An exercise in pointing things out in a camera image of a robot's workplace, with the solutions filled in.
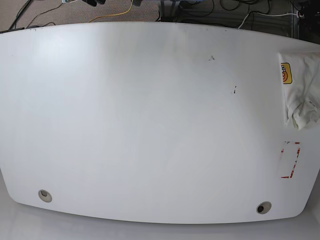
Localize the white t-shirt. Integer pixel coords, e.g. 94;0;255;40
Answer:
279;52;320;130

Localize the right table cable grommet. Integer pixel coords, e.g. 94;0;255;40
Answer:
256;201;272;215

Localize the yellow cable on floor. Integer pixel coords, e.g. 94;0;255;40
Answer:
89;0;133;23

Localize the table cable grommet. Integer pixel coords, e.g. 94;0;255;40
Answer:
256;201;272;215
38;189;52;203

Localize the red tape rectangle marker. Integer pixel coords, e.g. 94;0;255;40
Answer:
277;141;301;179

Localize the left table cable grommet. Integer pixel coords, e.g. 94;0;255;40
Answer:
38;189;52;203

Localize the white cable on floor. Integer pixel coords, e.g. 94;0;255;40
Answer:
236;10;301;30

